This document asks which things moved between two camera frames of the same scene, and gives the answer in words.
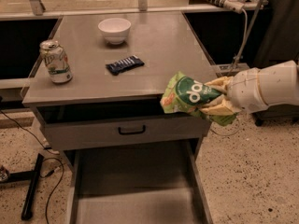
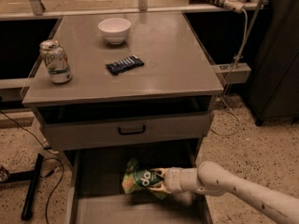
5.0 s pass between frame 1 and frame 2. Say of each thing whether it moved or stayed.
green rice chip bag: moved
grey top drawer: stayed
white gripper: moved
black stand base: stayed
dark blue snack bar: stayed
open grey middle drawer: stayed
